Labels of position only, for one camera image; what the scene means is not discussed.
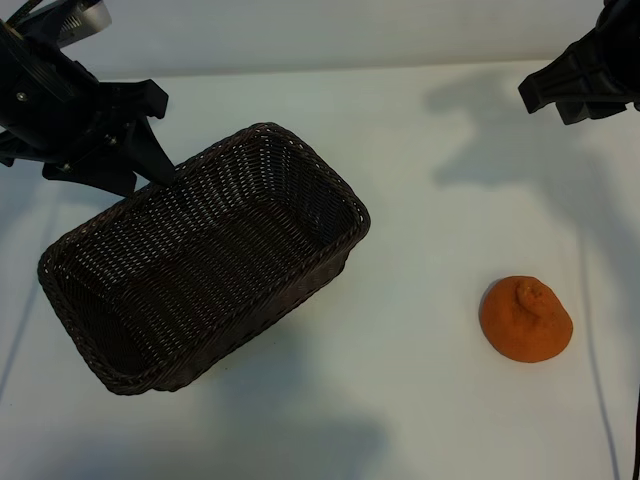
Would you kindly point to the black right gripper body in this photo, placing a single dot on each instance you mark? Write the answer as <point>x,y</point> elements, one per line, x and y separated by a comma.
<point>622,50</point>

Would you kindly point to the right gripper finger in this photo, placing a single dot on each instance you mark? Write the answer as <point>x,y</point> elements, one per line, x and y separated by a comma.
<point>595,110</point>
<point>560,80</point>

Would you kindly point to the dark brown wicker basket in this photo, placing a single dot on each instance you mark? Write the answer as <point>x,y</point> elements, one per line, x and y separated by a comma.
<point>200,250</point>

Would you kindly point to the orange fruit with knob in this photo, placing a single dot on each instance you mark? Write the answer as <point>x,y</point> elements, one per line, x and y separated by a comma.
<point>525,325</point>

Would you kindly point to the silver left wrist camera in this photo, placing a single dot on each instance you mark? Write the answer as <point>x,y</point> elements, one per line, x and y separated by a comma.
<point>87,22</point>

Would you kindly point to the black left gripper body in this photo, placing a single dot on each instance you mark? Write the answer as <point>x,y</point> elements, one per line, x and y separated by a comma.
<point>50,100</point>

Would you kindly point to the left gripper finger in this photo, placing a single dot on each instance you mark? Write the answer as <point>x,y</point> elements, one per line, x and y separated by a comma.
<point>95,175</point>
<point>145,150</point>

